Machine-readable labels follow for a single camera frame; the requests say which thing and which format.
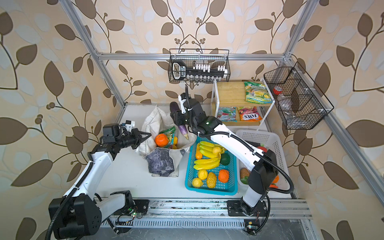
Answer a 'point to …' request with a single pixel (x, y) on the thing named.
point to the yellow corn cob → (211, 180)
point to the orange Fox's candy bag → (249, 113)
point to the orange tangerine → (223, 176)
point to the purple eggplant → (174, 107)
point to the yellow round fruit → (197, 182)
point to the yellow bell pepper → (175, 140)
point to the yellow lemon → (202, 174)
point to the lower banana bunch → (206, 163)
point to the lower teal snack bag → (227, 114)
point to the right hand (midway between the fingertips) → (175, 114)
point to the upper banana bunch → (210, 150)
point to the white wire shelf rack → (225, 94)
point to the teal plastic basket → (229, 188)
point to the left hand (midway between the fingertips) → (151, 133)
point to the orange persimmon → (161, 140)
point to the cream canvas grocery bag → (162, 162)
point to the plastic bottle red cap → (286, 107)
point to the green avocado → (225, 159)
